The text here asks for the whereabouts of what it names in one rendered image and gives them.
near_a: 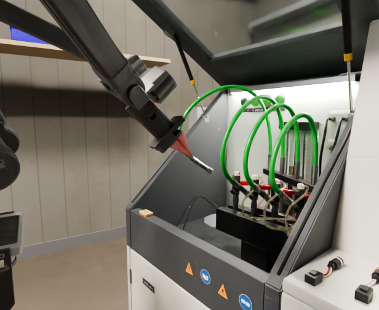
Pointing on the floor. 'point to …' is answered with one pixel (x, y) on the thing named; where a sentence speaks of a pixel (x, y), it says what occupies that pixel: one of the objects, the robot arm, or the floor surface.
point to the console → (370, 160)
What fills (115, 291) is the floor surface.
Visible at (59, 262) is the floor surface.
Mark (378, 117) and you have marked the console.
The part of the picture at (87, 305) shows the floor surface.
